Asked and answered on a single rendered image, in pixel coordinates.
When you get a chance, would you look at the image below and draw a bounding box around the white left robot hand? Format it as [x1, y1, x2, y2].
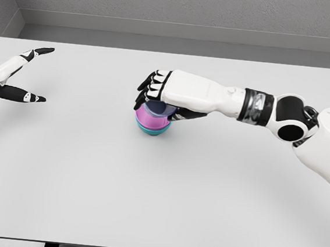
[0, 42, 56, 111]

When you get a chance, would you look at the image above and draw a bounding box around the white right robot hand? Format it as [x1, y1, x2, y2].
[132, 66, 221, 126]

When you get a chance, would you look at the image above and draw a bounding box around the dark blue cup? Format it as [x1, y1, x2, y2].
[142, 99, 180, 121]

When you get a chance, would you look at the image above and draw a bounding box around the pink bowl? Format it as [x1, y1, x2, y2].
[133, 102, 173, 131]

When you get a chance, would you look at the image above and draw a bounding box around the teal bowl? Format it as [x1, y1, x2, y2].
[134, 117, 172, 138]

